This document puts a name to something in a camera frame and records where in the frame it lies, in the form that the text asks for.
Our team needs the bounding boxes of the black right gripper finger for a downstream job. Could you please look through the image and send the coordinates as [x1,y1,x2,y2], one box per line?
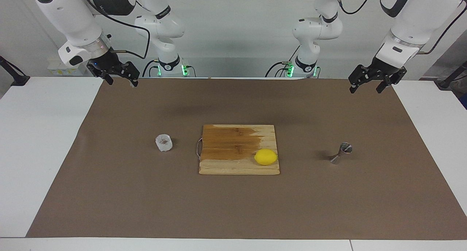
[98,71,115,86]
[122,61,140,88]

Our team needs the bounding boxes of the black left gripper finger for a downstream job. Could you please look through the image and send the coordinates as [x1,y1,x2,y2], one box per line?
[348,64,377,94]
[376,68,408,94]

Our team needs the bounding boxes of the steel jigger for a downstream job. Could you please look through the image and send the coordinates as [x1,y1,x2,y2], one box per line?
[329,142,353,165]

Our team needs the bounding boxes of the white box with yellow labels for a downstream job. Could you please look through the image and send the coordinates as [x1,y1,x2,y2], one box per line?
[47,59,89,77]

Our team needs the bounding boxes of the black clamp stand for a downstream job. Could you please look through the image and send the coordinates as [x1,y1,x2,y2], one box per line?
[438,61,467,90]
[0,56,30,86]

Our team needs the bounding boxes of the yellow lemon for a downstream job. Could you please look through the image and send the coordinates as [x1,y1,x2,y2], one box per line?
[254,149,278,166]

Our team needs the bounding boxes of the brown paper table mat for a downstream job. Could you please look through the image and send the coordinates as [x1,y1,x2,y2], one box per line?
[26,78,467,240]

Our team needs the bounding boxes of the wooden cutting board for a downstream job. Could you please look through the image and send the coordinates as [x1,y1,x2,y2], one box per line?
[196,124,281,175]

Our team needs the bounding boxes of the black base cable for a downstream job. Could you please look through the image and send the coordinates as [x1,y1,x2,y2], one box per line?
[142,59,161,78]
[265,45,300,78]

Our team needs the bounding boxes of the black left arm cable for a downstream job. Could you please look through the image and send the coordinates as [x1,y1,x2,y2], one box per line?
[416,1,467,55]

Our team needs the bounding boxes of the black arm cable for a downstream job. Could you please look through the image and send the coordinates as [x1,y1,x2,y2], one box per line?
[416,1,467,55]
[82,0,151,59]

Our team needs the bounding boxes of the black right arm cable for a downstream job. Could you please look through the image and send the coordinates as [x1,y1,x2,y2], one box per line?
[82,0,151,59]

